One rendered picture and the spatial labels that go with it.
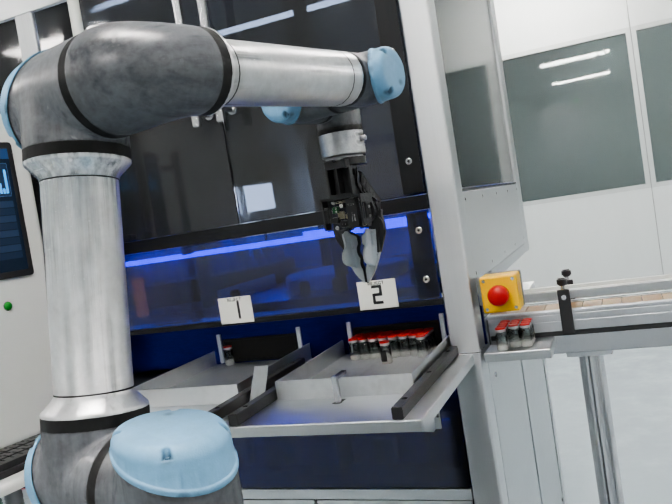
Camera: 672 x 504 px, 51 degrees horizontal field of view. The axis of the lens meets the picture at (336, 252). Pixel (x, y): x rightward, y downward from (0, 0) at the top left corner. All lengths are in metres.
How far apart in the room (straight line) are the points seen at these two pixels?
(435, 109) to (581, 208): 4.62
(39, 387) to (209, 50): 1.18
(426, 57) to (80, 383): 0.94
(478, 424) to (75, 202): 0.96
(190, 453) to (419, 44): 0.99
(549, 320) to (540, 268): 4.54
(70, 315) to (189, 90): 0.27
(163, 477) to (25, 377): 1.12
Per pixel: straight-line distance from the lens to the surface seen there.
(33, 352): 1.79
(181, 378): 1.66
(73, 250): 0.81
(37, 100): 0.83
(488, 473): 1.53
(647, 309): 1.52
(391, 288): 1.47
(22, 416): 1.78
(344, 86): 0.97
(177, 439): 0.71
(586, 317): 1.53
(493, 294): 1.39
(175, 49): 0.76
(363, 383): 1.25
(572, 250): 6.03
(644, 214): 6.00
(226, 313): 1.64
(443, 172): 1.43
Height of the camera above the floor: 1.20
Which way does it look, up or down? 3 degrees down
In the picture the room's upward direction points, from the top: 9 degrees counter-clockwise
